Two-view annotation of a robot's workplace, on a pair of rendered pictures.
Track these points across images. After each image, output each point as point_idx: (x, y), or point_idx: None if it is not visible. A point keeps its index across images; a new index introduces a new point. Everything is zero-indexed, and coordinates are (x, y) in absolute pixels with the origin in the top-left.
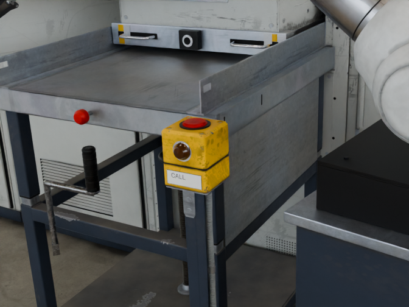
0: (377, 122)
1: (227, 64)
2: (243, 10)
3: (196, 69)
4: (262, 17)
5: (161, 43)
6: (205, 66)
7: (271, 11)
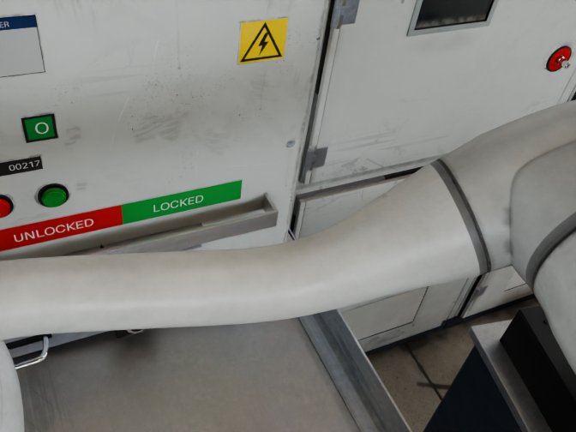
0: (573, 395)
1: (225, 331)
2: (227, 245)
3: (208, 377)
4: (260, 244)
5: (63, 339)
6: (206, 359)
7: (276, 234)
